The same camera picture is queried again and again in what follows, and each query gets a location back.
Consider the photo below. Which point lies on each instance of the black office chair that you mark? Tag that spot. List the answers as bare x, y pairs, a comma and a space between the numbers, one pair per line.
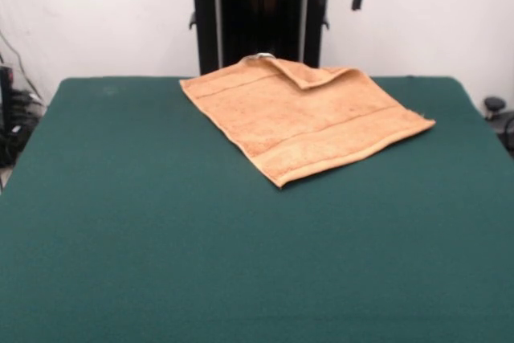
500, 116

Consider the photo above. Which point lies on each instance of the dark green table cloth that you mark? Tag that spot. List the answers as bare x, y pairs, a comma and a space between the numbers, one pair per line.
120, 262

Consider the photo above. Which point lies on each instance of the orange terry towel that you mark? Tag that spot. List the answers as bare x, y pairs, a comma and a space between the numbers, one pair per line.
305, 126

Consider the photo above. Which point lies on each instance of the black equipment box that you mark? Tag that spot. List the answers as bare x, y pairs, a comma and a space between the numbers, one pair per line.
6, 118

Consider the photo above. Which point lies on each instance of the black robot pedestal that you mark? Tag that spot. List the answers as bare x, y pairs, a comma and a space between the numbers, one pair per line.
261, 9

